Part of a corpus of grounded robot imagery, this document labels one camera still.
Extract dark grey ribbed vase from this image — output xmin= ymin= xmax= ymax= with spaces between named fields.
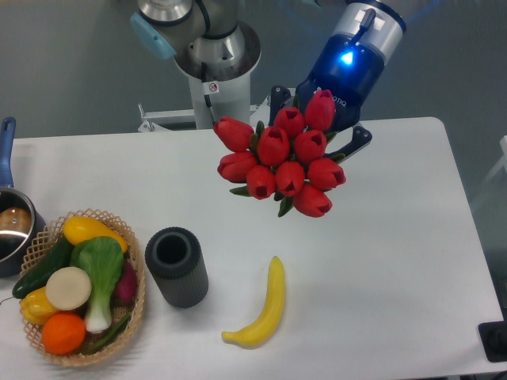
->
xmin=145 ymin=226 xmax=209 ymax=309

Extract woven wicker basket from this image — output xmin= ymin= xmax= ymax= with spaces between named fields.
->
xmin=21 ymin=208 xmax=146 ymax=367

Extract red tulip bouquet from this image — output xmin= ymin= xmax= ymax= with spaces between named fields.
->
xmin=213 ymin=89 xmax=346 ymax=218

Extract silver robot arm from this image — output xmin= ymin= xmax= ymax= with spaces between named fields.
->
xmin=131 ymin=1 xmax=406 ymax=158

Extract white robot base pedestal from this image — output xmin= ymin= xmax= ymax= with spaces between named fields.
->
xmin=138 ymin=73 xmax=269 ymax=132

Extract green bean pod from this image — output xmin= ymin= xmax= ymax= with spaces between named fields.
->
xmin=85 ymin=313 xmax=132 ymax=355

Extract yellow bell pepper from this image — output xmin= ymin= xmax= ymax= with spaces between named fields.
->
xmin=20 ymin=287 xmax=59 ymax=325

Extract purple red radish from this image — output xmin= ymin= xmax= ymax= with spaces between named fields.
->
xmin=113 ymin=260 xmax=138 ymax=303

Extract yellow banana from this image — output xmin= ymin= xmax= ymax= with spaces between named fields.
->
xmin=221 ymin=256 xmax=286 ymax=349

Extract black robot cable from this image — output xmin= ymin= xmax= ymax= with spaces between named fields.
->
xmin=200 ymin=62 xmax=219 ymax=126

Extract yellow squash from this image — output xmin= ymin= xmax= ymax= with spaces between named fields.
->
xmin=63 ymin=216 xmax=128 ymax=253

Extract blue saucepan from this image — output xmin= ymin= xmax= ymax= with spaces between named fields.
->
xmin=1 ymin=116 xmax=45 ymax=278

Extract green bok choy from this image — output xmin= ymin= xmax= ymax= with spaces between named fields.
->
xmin=71 ymin=237 xmax=124 ymax=334

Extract green cucumber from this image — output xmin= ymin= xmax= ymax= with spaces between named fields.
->
xmin=12 ymin=237 xmax=74 ymax=299

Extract black device at edge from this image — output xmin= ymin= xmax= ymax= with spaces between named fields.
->
xmin=478 ymin=321 xmax=506 ymax=363

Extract round cream white slice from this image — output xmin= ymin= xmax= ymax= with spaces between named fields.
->
xmin=45 ymin=267 xmax=92 ymax=311

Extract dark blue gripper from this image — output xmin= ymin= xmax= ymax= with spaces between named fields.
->
xmin=269 ymin=34 xmax=384 ymax=164

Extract orange fruit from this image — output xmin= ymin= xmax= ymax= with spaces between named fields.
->
xmin=42 ymin=313 xmax=86 ymax=355

